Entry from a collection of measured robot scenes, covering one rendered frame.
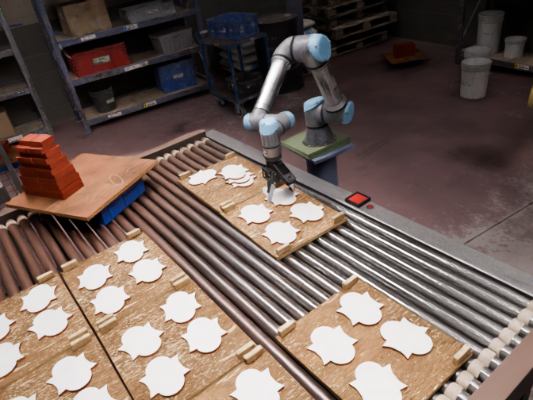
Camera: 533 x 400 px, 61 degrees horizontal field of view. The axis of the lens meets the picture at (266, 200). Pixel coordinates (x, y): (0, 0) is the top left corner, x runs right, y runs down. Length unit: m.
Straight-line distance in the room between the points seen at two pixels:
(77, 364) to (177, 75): 5.18
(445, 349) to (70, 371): 1.05
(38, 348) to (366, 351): 1.01
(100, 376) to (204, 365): 0.30
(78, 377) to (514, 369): 1.17
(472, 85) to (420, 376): 4.36
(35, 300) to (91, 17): 4.58
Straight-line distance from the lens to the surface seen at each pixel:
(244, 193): 2.03
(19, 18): 6.49
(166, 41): 6.20
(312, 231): 1.73
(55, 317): 1.71
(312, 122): 2.40
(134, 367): 1.44
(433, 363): 1.32
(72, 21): 5.95
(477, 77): 5.34
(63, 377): 1.50
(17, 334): 1.74
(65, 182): 2.17
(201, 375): 1.35
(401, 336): 1.36
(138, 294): 1.65
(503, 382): 1.31
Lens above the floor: 1.98
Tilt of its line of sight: 32 degrees down
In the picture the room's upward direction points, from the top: 9 degrees counter-clockwise
